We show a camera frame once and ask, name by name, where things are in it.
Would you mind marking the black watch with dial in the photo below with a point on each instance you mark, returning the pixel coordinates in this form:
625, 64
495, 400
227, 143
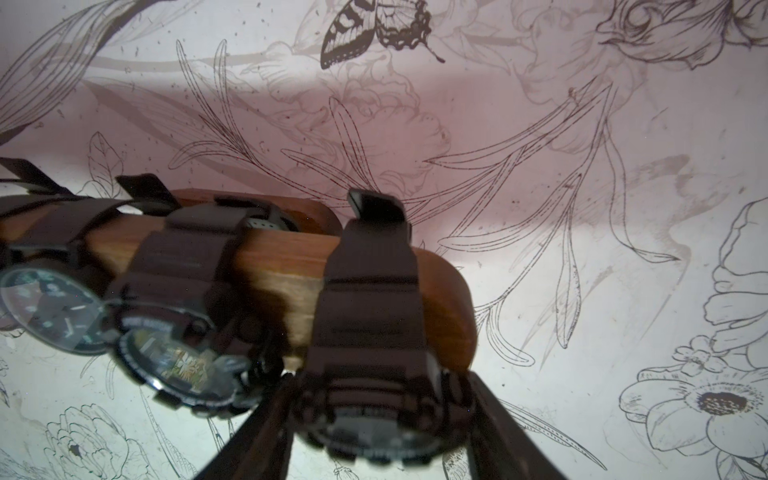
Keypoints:
51, 285

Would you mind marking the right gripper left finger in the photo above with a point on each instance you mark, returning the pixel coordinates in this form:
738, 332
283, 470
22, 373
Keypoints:
261, 448

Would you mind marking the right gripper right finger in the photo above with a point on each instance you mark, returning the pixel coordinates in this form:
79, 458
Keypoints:
498, 449

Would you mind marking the wooden watch stand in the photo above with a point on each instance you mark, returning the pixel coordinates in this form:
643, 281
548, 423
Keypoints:
284, 274

